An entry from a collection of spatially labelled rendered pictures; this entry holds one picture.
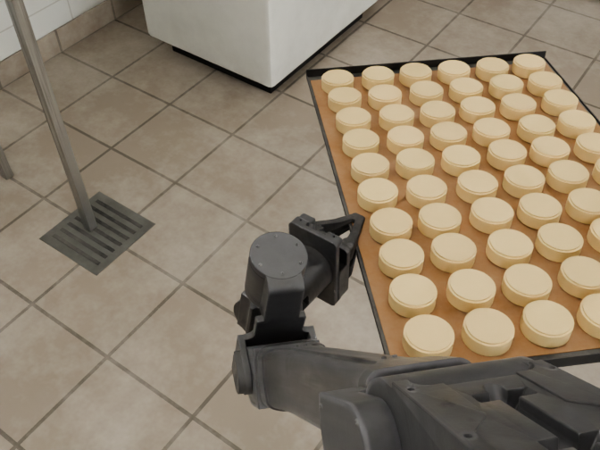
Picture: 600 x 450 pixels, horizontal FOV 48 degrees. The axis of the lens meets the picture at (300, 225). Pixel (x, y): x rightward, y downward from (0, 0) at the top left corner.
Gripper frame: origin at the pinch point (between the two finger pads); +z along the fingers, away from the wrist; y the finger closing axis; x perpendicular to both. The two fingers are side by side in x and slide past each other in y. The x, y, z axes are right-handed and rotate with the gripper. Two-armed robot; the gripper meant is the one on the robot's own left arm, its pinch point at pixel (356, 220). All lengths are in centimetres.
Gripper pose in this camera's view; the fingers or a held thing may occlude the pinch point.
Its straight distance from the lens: 82.9
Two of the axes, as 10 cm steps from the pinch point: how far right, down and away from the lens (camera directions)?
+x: 8.0, 4.0, -4.5
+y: 0.1, 7.3, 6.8
